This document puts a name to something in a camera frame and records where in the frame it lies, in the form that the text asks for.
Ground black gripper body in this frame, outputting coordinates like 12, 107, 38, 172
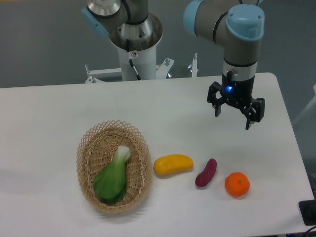
220, 75, 255, 109

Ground white metal base frame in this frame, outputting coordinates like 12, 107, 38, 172
85, 52, 199, 83

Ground black device at edge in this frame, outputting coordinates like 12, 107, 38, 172
298, 199, 316, 226

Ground orange tangerine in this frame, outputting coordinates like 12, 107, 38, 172
224, 172, 250, 198

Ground purple sweet potato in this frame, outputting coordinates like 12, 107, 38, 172
195, 158, 217, 188

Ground woven wicker basket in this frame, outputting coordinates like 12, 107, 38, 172
77, 120, 152, 213

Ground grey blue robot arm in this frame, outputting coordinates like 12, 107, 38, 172
81, 0, 265, 127

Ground green bok choy vegetable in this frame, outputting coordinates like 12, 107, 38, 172
93, 146, 131, 204

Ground black white cable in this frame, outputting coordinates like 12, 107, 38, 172
125, 39, 143, 81

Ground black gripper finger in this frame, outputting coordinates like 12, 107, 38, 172
240, 98, 265, 130
207, 82, 224, 117

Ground yellow mango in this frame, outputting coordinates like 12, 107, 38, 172
154, 154, 194, 176

